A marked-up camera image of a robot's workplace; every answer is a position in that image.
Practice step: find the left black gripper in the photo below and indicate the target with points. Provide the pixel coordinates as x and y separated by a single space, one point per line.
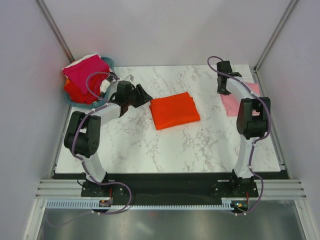
143 98

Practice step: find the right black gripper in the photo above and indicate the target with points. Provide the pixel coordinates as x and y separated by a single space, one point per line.
221 91

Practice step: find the pink t shirt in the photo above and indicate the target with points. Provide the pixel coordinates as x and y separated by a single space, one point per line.
231 104

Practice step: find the orange t shirt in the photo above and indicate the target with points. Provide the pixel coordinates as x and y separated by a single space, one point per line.
173 111

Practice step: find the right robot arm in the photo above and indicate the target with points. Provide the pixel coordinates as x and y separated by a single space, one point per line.
252 124

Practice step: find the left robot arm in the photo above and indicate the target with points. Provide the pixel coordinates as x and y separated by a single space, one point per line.
83 133

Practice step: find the black white patterned t shirt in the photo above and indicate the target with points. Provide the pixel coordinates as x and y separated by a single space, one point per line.
106 84

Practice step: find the teal laundry basket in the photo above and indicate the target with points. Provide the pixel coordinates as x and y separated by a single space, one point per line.
95 104

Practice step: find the red t shirt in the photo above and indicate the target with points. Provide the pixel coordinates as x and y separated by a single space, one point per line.
76 94

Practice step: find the magenta t shirt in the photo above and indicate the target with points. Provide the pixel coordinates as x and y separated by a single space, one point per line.
78 71

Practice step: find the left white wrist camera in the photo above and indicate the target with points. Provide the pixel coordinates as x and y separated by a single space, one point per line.
130 78

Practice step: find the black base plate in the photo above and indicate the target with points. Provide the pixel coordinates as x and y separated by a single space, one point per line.
170 188

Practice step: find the aluminium frame rail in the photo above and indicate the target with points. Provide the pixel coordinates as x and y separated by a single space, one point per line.
273 189

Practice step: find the white slotted cable duct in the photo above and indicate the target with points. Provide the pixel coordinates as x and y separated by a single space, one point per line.
107 204

